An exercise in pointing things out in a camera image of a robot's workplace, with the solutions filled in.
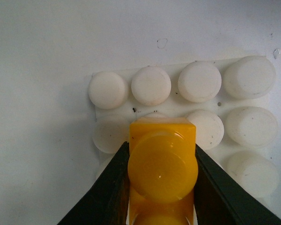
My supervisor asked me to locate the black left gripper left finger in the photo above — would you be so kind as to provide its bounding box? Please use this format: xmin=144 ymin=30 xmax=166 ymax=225
xmin=58 ymin=142 xmax=130 ymax=225

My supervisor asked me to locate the yellow two-stud block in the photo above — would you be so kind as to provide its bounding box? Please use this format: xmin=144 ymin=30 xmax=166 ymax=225
xmin=128 ymin=117 xmax=198 ymax=225

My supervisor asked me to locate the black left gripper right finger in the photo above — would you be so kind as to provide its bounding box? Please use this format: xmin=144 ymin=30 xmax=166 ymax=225
xmin=194 ymin=146 xmax=281 ymax=225

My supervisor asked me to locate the white studded base plate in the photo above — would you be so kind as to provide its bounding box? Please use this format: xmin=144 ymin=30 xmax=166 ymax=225
xmin=88 ymin=56 xmax=279 ymax=198

